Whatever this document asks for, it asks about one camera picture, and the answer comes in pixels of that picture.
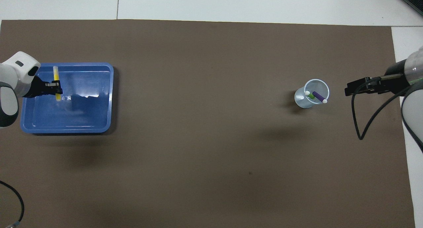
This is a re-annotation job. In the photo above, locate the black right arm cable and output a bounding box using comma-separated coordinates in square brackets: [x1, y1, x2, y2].
[351, 77, 413, 140]

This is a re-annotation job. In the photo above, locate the blue plastic tray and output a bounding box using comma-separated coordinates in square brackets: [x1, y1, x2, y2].
[20, 62, 114, 134]

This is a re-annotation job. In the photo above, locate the clear plastic cup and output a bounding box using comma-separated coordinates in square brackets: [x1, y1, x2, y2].
[294, 79, 330, 109]

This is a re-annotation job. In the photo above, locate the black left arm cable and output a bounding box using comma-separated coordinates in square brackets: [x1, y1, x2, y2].
[0, 180, 25, 228]

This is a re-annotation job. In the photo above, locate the yellow marker pen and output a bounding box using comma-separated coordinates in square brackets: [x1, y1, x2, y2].
[53, 66, 62, 102]

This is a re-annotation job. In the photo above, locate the purple marker pen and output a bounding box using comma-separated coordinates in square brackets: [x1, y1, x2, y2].
[312, 91, 328, 104]

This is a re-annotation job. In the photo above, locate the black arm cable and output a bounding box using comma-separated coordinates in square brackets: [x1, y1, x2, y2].
[0, 180, 25, 228]
[351, 77, 413, 140]

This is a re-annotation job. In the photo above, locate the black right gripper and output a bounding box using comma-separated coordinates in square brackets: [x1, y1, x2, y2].
[345, 59, 410, 96]

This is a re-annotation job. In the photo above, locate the brown table mat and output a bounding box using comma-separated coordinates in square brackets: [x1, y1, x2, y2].
[0, 19, 416, 228]

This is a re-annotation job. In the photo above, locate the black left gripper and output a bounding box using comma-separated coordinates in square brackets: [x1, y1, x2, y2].
[23, 75, 63, 98]

